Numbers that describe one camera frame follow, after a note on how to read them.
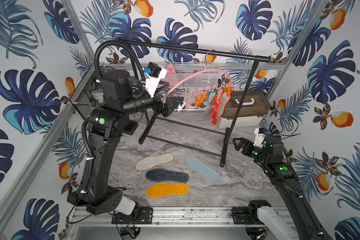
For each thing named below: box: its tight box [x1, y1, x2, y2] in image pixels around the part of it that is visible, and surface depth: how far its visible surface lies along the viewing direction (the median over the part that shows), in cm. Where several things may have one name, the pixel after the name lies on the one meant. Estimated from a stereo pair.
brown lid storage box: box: [218, 89, 271, 129], surface depth 102 cm
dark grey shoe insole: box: [145, 168, 190, 183], surface depth 90 cm
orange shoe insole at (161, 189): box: [146, 182, 190, 198], surface depth 84 cm
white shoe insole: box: [185, 155, 221, 182], surface depth 92 cm
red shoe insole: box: [210, 94, 222, 126], surface depth 88 cm
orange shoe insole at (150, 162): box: [135, 153, 174, 171], surface depth 95 cm
